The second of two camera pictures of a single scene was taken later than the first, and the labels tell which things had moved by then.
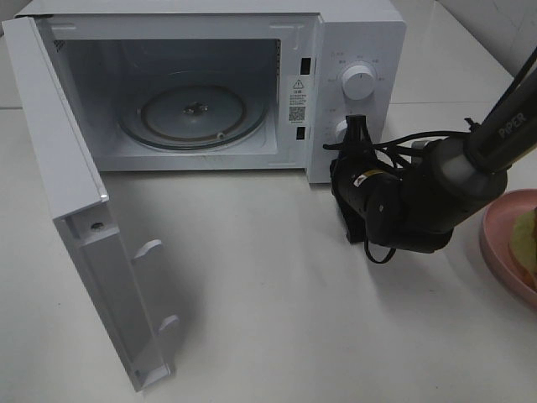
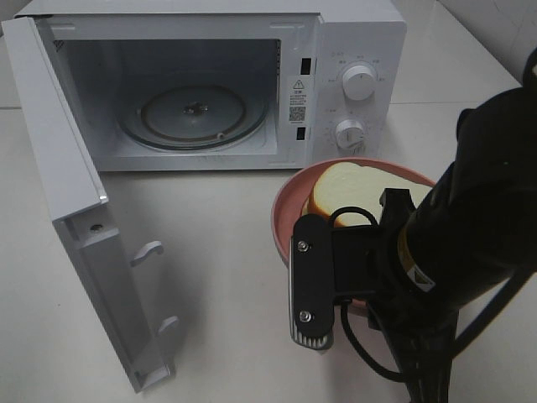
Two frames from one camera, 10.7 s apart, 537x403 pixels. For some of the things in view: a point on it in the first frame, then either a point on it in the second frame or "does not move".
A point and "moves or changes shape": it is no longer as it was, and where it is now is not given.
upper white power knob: [358, 81] does not move
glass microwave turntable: [193, 115] does not move
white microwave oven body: [231, 85] does not move
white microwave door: [119, 283] does not move
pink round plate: [495, 232] moves or changes shape
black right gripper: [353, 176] to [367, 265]
